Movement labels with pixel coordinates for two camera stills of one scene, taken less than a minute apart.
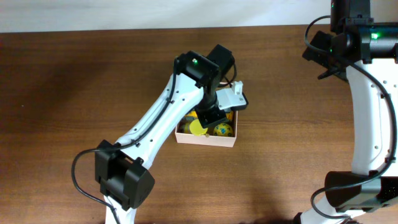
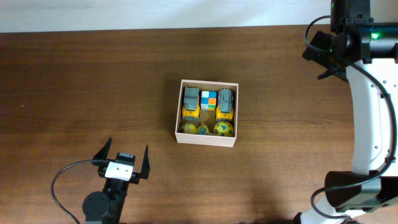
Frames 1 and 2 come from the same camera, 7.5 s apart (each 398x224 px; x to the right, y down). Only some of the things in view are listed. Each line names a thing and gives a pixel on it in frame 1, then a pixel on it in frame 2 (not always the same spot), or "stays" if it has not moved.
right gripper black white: x=325 y=72 stays
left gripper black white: x=214 y=113 -> x=135 y=176
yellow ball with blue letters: x=223 y=130 stays
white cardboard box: x=185 y=138 stays
